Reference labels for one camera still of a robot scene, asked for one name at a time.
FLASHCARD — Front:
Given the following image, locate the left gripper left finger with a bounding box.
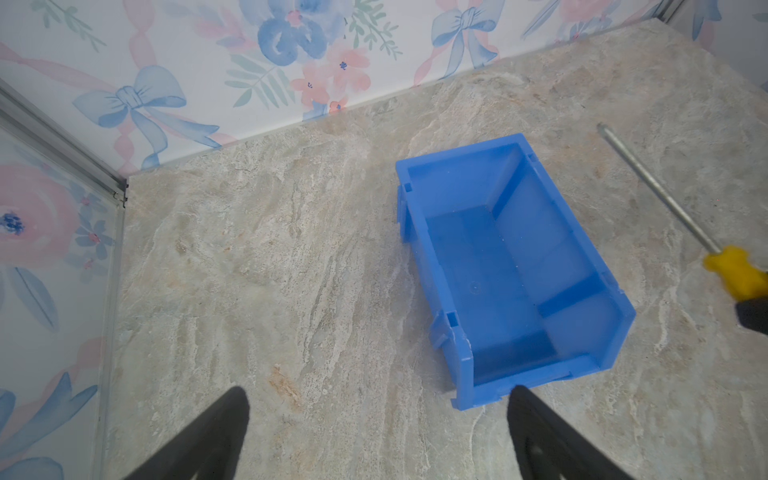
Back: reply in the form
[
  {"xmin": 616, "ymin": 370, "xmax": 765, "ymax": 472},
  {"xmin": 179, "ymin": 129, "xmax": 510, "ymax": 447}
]
[{"xmin": 128, "ymin": 386, "xmax": 250, "ymax": 479}]

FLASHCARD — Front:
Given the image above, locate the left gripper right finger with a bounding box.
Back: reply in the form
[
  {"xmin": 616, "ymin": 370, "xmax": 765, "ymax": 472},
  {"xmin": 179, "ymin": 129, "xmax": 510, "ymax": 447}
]
[{"xmin": 507, "ymin": 385, "xmax": 631, "ymax": 480}]

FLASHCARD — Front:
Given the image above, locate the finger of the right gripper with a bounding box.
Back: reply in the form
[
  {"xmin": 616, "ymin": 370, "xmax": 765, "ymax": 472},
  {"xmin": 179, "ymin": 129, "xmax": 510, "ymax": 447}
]
[{"xmin": 735, "ymin": 296, "xmax": 768, "ymax": 335}]

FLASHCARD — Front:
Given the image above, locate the yellow handled screwdriver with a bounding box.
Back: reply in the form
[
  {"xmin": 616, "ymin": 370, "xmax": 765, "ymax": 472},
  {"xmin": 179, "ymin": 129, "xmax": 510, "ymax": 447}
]
[{"xmin": 597, "ymin": 123, "xmax": 767, "ymax": 302}]

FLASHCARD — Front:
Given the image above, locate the blue plastic storage bin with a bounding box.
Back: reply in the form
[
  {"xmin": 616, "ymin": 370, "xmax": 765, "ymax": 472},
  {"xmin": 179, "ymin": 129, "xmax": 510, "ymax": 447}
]
[{"xmin": 396, "ymin": 134, "xmax": 636, "ymax": 411}]

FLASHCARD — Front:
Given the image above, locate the left aluminium corner post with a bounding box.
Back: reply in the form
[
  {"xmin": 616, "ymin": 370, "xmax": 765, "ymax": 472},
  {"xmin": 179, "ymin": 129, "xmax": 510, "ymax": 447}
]
[{"xmin": 1, "ymin": 80, "xmax": 128, "ymax": 206}]

